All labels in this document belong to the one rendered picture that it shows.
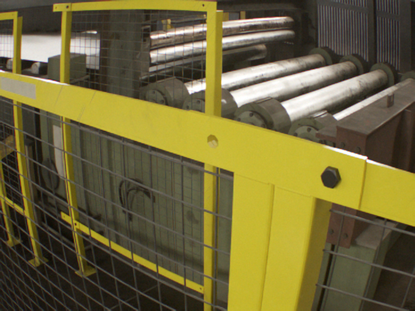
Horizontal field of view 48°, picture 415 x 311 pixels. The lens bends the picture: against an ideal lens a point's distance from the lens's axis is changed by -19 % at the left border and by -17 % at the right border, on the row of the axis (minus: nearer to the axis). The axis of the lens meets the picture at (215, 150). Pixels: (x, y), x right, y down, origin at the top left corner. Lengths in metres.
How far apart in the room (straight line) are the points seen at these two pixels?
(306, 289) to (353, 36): 11.76
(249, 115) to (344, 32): 9.73
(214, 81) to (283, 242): 1.76
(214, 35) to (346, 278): 1.38
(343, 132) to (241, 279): 1.76
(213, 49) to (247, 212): 1.72
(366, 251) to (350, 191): 2.13
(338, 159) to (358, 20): 11.70
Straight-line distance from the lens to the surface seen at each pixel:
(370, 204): 0.50
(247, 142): 0.54
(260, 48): 5.02
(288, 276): 0.58
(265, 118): 2.75
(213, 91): 2.30
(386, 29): 11.91
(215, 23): 2.24
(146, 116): 0.64
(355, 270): 2.70
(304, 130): 2.61
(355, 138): 2.32
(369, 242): 2.58
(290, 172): 0.52
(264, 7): 4.46
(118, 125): 0.68
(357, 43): 12.26
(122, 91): 3.31
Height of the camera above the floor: 2.02
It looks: 20 degrees down
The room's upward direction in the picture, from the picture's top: 1 degrees clockwise
